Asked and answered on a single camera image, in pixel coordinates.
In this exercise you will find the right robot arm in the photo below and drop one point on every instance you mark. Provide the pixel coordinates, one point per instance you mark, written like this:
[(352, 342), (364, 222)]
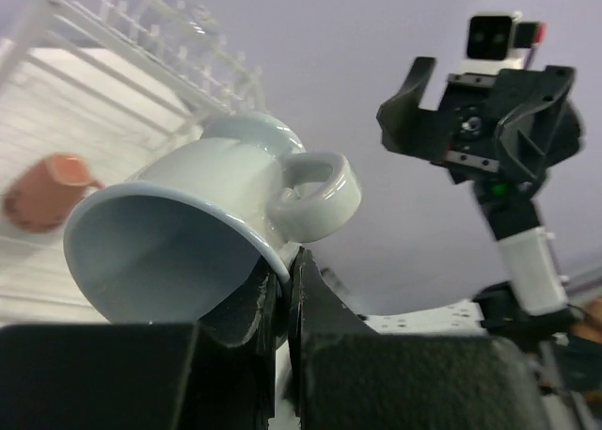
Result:
[(530, 307)]

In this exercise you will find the pale grey footed cup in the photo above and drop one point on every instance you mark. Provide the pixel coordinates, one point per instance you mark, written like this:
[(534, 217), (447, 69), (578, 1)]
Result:
[(183, 233)]

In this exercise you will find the coral orange mug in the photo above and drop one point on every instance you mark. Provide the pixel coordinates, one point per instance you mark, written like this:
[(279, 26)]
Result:
[(42, 198)]

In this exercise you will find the clear glass cup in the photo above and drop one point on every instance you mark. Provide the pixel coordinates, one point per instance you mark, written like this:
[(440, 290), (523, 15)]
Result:
[(203, 22)]

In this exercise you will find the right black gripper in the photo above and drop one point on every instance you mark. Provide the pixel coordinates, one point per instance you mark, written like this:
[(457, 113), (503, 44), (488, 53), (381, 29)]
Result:
[(513, 125)]

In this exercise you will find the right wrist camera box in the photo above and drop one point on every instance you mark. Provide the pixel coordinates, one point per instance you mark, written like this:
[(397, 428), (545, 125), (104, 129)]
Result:
[(501, 40)]

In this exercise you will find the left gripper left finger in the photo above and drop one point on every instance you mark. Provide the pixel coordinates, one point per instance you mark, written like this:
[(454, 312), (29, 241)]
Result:
[(216, 373)]

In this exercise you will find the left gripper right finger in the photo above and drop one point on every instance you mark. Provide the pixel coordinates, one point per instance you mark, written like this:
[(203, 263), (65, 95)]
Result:
[(348, 376)]

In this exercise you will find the clear acrylic dish rack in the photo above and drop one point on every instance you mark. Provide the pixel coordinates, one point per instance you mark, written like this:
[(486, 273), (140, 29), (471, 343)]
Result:
[(118, 82)]

